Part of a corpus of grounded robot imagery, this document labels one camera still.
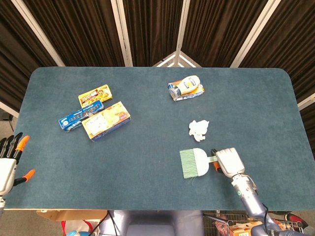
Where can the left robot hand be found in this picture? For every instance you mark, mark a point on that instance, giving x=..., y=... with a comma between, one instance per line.
x=6, y=172

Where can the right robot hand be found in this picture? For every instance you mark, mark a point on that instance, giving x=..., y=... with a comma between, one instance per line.
x=230, y=162

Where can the green hand broom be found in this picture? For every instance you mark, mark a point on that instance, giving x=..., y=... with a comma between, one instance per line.
x=197, y=161

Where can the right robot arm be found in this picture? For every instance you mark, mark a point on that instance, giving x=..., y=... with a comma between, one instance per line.
x=248, y=196

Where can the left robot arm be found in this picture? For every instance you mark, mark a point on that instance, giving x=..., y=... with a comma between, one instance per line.
x=1, y=202

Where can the crumpled white paper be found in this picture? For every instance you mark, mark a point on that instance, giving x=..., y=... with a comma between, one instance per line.
x=198, y=129

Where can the red snack packet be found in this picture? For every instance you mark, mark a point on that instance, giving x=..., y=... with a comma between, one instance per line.
x=221, y=223

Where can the orange cardboard box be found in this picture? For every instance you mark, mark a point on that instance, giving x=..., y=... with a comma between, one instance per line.
x=243, y=229

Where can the brown cardboard box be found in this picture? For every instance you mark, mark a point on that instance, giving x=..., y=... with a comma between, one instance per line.
x=69, y=215

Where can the blue felt table mat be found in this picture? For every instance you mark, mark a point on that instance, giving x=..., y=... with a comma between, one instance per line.
x=147, y=147

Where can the red glossy object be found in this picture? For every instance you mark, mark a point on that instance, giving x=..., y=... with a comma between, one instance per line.
x=294, y=218

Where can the blue Oreo cookie box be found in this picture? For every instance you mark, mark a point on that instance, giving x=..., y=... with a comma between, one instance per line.
x=73, y=119

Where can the red white bag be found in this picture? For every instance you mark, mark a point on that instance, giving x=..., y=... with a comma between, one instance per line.
x=73, y=226

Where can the mayonnaise squeeze bottle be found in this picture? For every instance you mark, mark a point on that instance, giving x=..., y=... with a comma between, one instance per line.
x=187, y=84

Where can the small blue toy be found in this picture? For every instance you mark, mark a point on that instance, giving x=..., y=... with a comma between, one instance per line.
x=75, y=233

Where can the grey robot torso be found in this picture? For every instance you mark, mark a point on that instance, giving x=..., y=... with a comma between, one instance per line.
x=152, y=221

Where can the large yellow blue cracker box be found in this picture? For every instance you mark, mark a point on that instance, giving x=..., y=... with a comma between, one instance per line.
x=105, y=123

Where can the yellow curry box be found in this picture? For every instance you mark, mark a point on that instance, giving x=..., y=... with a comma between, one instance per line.
x=98, y=94

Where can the brown folding screen white frame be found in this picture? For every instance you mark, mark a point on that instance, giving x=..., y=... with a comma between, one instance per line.
x=86, y=29

